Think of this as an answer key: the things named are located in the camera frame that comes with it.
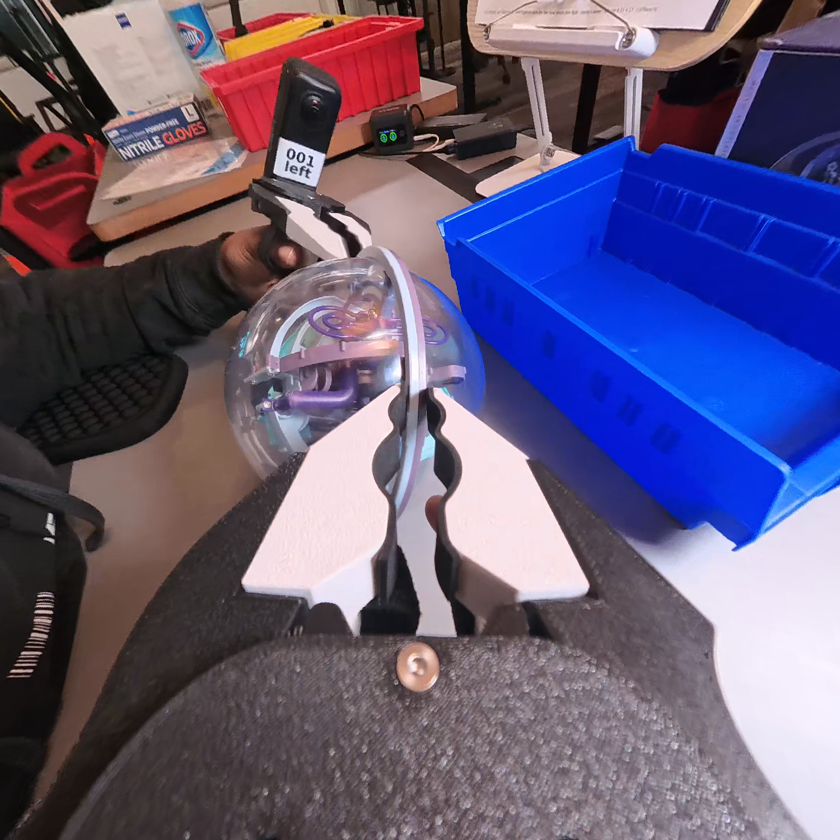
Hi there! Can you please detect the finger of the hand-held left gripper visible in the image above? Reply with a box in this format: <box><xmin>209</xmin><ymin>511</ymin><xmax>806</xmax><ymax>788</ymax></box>
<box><xmin>279</xmin><ymin>204</ymin><xmax>345</xmax><ymax>263</ymax></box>
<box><xmin>339</xmin><ymin>217</ymin><xmax>382</xmax><ymax>270</ymax></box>

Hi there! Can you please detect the black printed hoodie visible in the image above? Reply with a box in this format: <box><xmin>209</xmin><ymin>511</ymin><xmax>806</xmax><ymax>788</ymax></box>
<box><xmin>0</xmin><ymin>427</ymin><xmax>106</xmax><ymax>802</ymax></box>

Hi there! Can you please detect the person's left forearm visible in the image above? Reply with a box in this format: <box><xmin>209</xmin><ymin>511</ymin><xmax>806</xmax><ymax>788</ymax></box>
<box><xmin>0</xmin><ymin>237</ymin><xmax>257</xmax><ymax>427</ymax></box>

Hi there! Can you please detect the person's left hand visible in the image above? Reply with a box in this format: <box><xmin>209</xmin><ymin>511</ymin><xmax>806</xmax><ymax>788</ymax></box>
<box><xmin>214</xmin><ymin>226</ymin><xmax>303</xmax><ymax>300</ymax></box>

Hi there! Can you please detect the wipes canister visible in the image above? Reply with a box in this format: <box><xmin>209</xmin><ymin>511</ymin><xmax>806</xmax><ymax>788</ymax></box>
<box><xmin>164</xmin><ymin>0</ymin><xmax>227</xmax><ymax>69</ymax></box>

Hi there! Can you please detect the wood-edged white table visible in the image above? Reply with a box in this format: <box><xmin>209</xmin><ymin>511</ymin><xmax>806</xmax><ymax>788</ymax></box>
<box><xmin>86</xmin><ymin>79</ymin><xmax>460</xmax><ymax>244</ymax></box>

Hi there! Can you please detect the black power adapter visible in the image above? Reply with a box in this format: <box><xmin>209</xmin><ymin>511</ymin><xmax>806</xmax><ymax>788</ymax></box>
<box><xmin>453</xmin><ymin>119</ymin><xmax>521</xmax><ymax>160</ymax></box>

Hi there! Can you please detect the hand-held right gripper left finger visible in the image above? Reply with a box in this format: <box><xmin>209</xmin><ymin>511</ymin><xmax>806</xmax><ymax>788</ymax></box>
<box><xmin>243</xmin><ymin>389</ymin><xmax>401</xmax><ymax>634</ymax></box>

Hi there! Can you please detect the dark blue box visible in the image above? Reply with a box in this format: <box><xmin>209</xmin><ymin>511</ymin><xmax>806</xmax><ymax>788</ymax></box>
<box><xmin>716</xmin><ymin>14</ymin><xmax>840</xmax><ymax>178</ymax></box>

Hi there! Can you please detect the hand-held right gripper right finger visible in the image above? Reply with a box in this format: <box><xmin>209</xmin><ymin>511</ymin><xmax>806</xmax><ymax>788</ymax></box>
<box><xmin>423</xmin><ymin>389</ymin><xmax>590</xmax><ymax>631</ymax></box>

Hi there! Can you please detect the black mesh pad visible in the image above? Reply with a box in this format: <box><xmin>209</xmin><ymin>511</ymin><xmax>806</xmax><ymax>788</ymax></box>
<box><xmin>16</xmin><ymin>352</ymin><xmax>191</xmax><ymax>463</ymax></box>

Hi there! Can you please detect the white packet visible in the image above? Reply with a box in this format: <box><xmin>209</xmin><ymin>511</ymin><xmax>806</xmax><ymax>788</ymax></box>
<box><xmin>59</xmin><ymin>0</ymin><xmax>198</xmax><ymax>119</ymax></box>

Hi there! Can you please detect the red plastic bin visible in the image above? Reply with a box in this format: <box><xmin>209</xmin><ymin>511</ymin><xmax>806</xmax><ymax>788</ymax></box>
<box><xmin>201</xmin><ymin>16</ymin><xmax>427</xmax><ymax>152</ymax></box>

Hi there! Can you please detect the clear plastic maze ball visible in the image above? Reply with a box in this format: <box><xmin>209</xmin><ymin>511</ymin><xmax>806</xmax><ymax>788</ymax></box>
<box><xmin>224</xmin><ymin>246</ymin><xmax>487</xmax><ymax>480</ymax></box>

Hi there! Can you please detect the glove box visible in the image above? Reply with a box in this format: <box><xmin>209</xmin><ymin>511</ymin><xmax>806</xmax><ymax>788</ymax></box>
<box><xmin>101</xmin><ymin>95</ymin><xmax>214</xmax><ymax>165</ymax></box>

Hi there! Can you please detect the red plastic container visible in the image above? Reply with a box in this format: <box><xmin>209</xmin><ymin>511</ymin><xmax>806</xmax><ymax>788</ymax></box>
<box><xmin>0</xmin><ymin>132</ymin><xmax>106</xmax><ymax>270</ymax></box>

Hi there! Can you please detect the white stand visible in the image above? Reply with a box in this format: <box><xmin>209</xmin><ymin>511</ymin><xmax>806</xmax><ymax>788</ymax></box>
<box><xmin>473</xmin><ymin>24</ymin><xmax>657</xmax><ymax>200</ymax></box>

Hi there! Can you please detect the yellow item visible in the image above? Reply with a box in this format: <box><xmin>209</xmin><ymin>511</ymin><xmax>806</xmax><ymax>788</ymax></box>
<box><xmin>221</xmin><ymin>16</ymin><xmax>336</xmax><ymax>60</ymax></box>

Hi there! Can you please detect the small black device green display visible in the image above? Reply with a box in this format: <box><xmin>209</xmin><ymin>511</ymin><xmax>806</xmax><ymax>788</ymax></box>
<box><xmin>369</xmin><ymin>105</ymin><xmax>425</xmax><ymax>156</ymax></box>

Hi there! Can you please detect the blue plastic bin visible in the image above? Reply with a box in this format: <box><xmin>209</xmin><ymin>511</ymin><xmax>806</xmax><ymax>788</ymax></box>
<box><xmin>437</xmin><ymin>138</ymin><xmax>840</xmax><ymax>548</ymax></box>

